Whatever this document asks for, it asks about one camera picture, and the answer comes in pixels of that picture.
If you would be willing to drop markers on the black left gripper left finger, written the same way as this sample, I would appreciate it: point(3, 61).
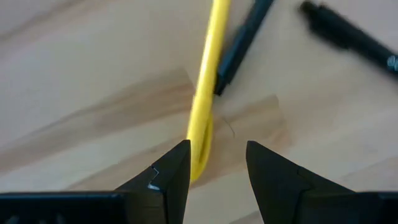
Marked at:
point(168, 193)

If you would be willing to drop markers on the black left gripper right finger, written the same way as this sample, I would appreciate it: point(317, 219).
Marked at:
point(280, 193)

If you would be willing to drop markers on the yellow marker pen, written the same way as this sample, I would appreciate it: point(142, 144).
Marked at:
point(208, 62)

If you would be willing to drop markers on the black pen with white print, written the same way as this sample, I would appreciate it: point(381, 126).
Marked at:
point(342, 31)

